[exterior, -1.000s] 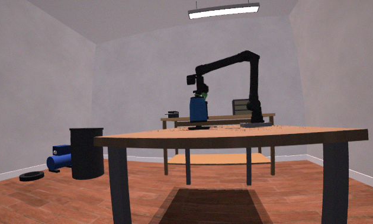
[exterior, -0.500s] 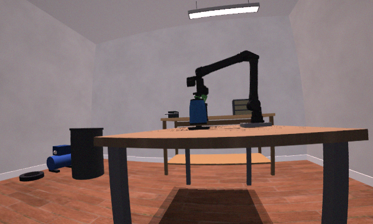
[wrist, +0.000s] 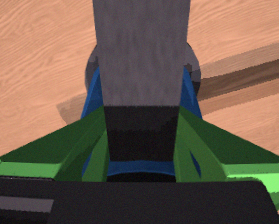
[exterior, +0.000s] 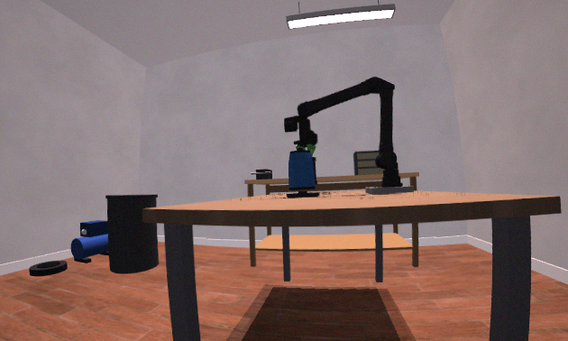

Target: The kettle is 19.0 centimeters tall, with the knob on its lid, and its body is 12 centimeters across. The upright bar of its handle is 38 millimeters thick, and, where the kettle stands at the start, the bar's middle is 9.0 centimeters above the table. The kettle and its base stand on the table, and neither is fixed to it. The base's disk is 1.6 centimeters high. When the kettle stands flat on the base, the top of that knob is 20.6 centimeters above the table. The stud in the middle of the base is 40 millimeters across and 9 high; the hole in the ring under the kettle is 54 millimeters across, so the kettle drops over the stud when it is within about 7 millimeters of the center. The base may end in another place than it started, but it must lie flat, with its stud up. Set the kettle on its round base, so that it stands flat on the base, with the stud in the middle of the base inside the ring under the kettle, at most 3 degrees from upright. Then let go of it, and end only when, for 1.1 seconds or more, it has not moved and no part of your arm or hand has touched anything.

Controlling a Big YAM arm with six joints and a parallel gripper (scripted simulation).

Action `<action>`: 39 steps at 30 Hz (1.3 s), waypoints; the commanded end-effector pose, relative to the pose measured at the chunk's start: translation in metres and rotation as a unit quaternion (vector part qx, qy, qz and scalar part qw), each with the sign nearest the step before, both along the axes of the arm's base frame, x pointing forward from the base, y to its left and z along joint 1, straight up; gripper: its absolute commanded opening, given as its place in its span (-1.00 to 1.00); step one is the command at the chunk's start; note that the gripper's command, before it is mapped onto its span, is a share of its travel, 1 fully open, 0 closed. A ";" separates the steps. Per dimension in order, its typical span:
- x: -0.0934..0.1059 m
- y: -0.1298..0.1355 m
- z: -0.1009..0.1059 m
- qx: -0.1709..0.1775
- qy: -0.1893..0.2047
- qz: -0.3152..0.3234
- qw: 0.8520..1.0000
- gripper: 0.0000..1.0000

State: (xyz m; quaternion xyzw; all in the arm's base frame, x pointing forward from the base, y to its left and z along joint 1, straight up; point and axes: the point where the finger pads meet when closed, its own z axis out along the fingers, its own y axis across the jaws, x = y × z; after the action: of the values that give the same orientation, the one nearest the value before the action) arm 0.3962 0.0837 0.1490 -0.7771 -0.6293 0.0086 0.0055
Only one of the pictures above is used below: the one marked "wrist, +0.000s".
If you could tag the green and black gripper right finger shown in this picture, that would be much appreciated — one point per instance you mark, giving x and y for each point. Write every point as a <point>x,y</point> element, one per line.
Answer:
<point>221,155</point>

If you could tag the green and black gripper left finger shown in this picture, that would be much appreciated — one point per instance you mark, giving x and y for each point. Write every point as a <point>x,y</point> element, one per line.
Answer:
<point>61,154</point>

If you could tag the dark grey round base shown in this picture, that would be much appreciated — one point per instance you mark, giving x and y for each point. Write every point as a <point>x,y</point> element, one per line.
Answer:
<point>191,64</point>

